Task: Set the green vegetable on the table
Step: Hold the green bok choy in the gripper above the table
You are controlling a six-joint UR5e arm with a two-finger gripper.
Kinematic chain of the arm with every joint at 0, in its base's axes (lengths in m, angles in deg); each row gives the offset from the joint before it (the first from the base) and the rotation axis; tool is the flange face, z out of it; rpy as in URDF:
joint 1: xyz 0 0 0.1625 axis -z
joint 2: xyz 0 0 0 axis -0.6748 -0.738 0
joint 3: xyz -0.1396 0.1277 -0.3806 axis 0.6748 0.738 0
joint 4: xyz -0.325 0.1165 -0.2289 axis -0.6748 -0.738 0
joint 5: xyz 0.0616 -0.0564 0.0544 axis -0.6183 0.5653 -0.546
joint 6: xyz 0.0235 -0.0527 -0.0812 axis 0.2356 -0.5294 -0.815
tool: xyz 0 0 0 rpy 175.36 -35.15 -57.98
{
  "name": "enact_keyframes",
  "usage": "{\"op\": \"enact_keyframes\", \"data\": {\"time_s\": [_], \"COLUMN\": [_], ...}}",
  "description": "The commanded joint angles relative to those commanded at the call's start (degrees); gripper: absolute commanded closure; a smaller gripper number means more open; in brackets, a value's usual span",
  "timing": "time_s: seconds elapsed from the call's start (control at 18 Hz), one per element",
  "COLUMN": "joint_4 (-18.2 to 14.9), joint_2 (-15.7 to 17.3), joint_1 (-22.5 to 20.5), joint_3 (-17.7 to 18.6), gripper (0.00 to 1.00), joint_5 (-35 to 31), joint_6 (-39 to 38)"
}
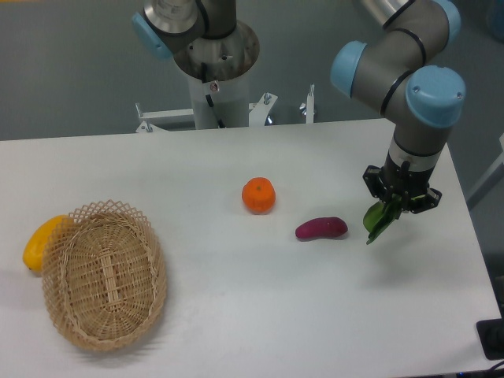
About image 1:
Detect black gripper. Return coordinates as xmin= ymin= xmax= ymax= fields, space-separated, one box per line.
xmin=362 ymin=154 xmax=443 ymax=213

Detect green leafy vegetable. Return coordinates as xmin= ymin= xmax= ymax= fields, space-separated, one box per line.
xmin=362 ymin=194 xmax=426 ymax=245

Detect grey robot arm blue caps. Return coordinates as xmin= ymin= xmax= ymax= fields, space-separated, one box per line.
xmin=132 ymin=1 xmax=465 ymax=213

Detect purple sweet potato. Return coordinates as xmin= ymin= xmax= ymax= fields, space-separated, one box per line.
xmin=295 ymin=217 xmax=348 ymax=240

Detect orange pumpkin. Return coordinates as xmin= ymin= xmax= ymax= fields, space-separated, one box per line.
xmin=242 ymin=177 xmax=276 ymax=214

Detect black device at table edge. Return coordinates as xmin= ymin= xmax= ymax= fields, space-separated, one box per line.
xmin=476 ymin=318 xmax=503 ymax=361

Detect woven wicker basket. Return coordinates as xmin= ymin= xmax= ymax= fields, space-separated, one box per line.
xmin=42 ymin=200 xmax=168 ymax=352

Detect yellow mango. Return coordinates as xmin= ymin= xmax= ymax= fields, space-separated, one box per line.
xmin=22 ymin=215 xmax=71 ymax=273

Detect white frame right edge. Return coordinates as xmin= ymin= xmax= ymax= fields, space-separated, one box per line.
xmin=466 ymin=134 xmax=504 ymax=211

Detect white metal base frame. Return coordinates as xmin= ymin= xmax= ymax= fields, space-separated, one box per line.
xmin=135 ymin=83 xmax=317 ymax=133

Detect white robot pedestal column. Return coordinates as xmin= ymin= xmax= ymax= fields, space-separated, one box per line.
xmin=187 ymin=74 xmax=250 ymax=130

